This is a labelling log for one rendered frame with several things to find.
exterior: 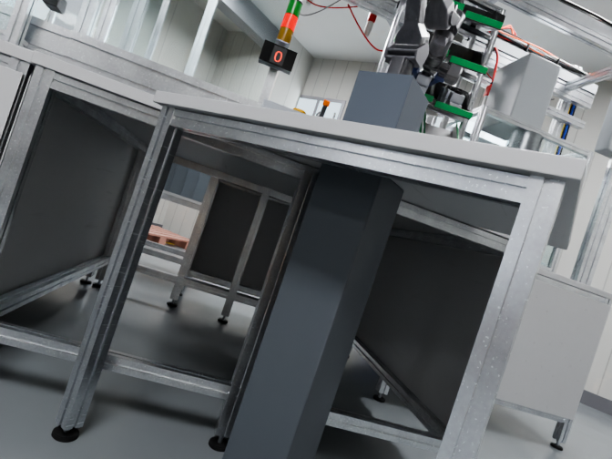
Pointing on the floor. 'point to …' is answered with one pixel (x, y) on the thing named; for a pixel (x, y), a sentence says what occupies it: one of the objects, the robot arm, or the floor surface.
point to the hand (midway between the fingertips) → (425, 75)
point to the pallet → (167, 237)
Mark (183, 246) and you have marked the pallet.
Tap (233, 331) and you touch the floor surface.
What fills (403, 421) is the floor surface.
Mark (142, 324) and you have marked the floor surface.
